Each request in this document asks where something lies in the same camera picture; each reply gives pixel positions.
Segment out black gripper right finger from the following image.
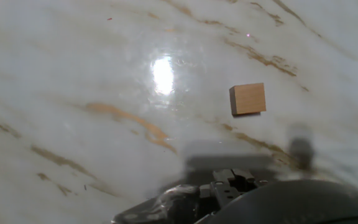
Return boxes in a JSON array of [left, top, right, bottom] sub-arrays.
[[209, 168, 269, 208]]

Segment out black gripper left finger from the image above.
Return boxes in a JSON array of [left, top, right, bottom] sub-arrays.
[[111, 184, 213, 224]]

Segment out small wooden cube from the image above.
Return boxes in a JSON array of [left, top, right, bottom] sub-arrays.
[[228, 82, 267, 117]]

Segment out marble pattern sheet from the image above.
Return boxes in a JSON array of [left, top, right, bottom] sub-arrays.
[[0, 0, 358, 224]]

